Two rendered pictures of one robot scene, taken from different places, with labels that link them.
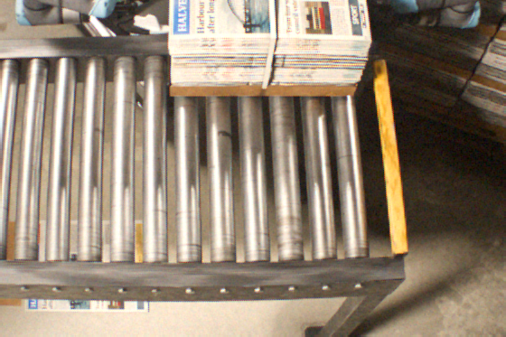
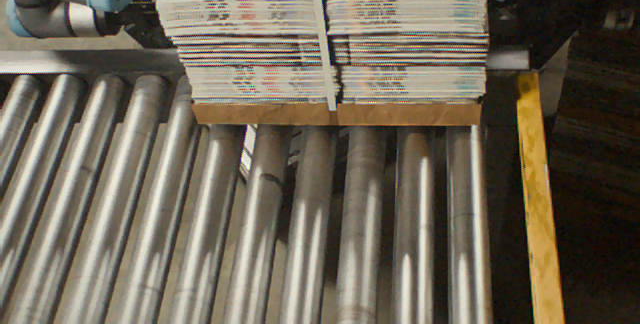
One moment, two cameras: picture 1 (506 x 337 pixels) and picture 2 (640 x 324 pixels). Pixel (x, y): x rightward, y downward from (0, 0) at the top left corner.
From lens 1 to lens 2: 0.75 m
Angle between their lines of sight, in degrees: 19
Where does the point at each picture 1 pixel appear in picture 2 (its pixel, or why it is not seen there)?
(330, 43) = (414, 7)
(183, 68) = (201, 69)
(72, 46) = (78, 60)
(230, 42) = (251, 8)
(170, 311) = not seen: outside the picture
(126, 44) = (153, 59)
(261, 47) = (304, 20)
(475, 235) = not seen: outside the picture
